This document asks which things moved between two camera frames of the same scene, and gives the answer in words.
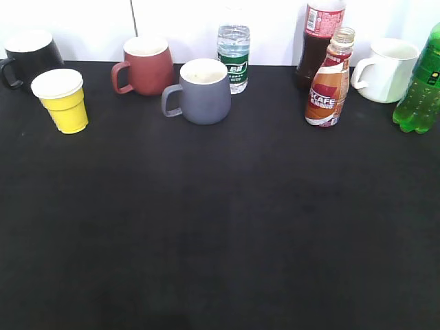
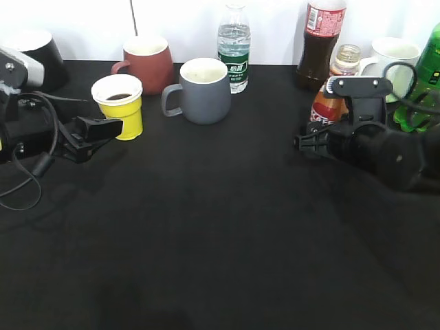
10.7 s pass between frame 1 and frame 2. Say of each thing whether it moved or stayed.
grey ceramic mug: stayed
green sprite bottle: stayed
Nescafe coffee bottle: moved
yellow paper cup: moved
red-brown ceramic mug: stayed
